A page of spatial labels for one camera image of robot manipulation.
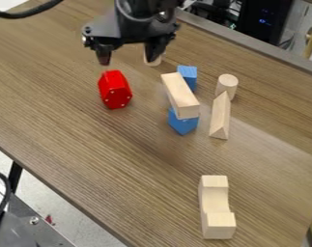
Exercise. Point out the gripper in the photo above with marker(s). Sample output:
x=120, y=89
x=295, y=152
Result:
x=132, y=29

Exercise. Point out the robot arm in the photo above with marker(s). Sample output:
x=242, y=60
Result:
x=145, y=5

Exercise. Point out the small white block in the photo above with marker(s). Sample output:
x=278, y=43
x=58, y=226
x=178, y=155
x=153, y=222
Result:
x=156, y=63

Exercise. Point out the red hexagon block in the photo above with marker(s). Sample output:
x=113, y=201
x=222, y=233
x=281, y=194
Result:
x=115, y=90

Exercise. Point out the blue rectangular block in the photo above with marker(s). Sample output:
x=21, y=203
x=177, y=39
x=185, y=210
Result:
x=188, y=75

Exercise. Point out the long wooden block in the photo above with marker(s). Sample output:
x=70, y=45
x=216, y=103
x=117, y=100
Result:
x=179, y=95

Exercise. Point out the blue pentagon block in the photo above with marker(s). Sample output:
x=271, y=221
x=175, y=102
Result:
x=183, y=125

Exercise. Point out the wooden cylinder block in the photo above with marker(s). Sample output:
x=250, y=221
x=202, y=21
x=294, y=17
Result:
x=227, y=84

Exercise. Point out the wooden triangular prism block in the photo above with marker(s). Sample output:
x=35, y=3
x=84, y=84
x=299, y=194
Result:
x=220, y=117

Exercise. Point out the wooden arch block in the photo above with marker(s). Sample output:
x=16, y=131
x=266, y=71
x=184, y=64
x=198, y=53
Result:
x=214, y=199

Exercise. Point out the black computer tower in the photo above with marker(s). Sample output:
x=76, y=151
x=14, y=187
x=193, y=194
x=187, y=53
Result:
x=265, y=19

